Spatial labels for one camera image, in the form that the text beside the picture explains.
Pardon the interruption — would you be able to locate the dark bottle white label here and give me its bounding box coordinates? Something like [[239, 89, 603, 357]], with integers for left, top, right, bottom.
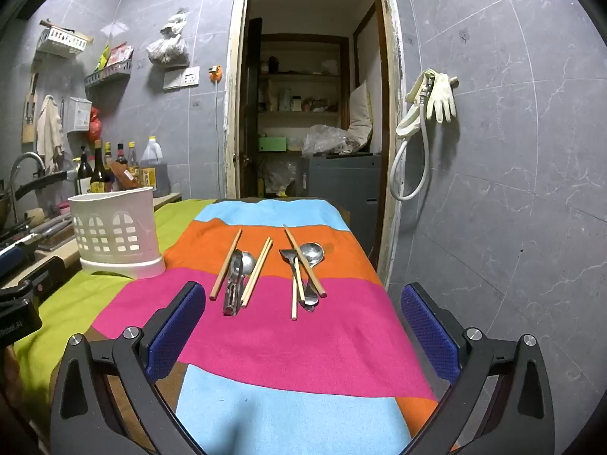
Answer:
[[76, 146, 94, 195]]

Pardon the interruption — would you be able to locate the cooking oil jug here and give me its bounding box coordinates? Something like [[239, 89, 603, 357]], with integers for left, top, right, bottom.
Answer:
[[139, 136, 170, 198]]

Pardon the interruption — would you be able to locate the kitchen cleaver knife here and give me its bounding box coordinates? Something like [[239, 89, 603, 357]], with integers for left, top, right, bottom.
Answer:
[[0, 218, 72, 268]]

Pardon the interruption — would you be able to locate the hanging cream towel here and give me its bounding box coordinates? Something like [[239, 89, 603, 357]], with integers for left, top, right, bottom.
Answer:
[[36, 95, 66, 161]]

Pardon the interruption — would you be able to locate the soy sauce bottle yellow label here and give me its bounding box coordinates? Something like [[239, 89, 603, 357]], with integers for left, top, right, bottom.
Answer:
[[90, 140, 111, 195]]

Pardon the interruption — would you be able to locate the cream rubber glove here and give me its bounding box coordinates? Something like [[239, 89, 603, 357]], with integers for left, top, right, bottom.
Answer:
[[425, 72, 457, 124], [396, 69, 434, 137]]

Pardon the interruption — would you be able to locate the white pillow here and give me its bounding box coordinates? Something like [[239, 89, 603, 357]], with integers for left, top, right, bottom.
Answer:
[[348, 80, 375, 145]]

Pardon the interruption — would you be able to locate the steel sink faucet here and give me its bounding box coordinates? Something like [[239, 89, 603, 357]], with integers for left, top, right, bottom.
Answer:
[[8, 152, 47, 221]]

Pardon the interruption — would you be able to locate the grey cabinet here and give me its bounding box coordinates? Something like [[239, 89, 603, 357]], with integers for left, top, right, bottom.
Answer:
[[298, 152, 384, 266]]

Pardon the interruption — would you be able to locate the wooden cutting board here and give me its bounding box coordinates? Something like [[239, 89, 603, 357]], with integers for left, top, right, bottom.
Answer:
[[35, 225, 77, 253]]

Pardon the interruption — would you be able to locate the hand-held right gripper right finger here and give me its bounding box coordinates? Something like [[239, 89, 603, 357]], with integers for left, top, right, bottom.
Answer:
[[401, 282, 555, 455]]

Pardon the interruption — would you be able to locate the white wall basket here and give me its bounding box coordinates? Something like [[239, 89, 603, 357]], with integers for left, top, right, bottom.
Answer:
[[35, 26, 88, 55]]

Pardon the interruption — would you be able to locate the grey wall rack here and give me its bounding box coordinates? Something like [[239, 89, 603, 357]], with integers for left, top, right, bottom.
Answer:
[[84, 59, 132, 88]]

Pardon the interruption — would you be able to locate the dark wooden door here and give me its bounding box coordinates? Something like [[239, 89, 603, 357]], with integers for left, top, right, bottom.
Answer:
[[241, 17, 264, 198]]

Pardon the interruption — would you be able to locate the red snack packet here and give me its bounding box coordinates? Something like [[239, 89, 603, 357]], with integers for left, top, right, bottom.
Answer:
[[107, 42, 134, 66]]

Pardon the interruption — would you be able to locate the metal wall tap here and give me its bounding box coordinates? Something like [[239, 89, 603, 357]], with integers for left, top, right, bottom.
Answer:
[[423, 75, 460, 93]]

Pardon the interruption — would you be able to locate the colour-block cloth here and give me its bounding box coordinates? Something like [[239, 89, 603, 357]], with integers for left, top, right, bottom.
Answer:
[[12, 198, 461, 455]]

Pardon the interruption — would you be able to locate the wooden door frame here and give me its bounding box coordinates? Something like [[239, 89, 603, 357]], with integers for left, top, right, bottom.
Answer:
[[223, 0, 409, 290]]

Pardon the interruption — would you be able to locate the induction cooker control panel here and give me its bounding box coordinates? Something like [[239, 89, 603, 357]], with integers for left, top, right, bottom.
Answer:
[[0, 256, 66, 306]]

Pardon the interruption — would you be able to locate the wooden wall knife block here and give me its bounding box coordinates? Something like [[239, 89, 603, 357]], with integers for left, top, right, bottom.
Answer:
[[21, 72, 39, 144]]

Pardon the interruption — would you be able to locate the white plastic utensil basket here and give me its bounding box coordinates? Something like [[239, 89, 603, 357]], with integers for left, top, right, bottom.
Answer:
[[69, 186, 166, 279]]

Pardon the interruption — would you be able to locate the white hose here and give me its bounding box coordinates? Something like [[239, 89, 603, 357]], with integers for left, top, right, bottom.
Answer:
[[389, 83, 433, 201]]

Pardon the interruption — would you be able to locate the hanging plastic bag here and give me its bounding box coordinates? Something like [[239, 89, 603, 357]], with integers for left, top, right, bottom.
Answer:
[[146, 8, 189, 66]]

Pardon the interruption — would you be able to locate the clear bottle yellow cap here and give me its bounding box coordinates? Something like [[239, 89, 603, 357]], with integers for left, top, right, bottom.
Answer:
[[127, 141, 142, 185]]

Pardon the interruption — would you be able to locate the wooden shelf unit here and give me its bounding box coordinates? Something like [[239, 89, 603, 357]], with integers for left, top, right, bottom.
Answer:
[[258, 33, 352, 152]]

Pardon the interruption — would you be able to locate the steel round soup spoon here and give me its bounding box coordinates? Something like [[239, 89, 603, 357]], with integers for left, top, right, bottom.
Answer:
[[301, 242, 325, 306]]

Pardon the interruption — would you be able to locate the crumpled clear plastic bag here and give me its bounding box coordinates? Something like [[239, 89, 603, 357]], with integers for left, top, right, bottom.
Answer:
[[301, 123, 363, 157]]

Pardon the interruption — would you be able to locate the white power cable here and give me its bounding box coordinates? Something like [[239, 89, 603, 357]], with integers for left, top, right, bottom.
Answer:
[[213, 80, 225, 200]]

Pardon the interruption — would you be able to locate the wall switch socket panel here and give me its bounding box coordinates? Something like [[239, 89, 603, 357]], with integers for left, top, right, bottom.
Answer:
[[162, 65, 201, 91]]

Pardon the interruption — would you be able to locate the black pan handle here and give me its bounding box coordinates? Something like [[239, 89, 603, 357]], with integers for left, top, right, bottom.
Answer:
[[14, 171, 68, 201]]

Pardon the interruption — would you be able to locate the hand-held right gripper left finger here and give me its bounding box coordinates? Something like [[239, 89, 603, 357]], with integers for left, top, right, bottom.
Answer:
[[50, 281, 207, 455]]

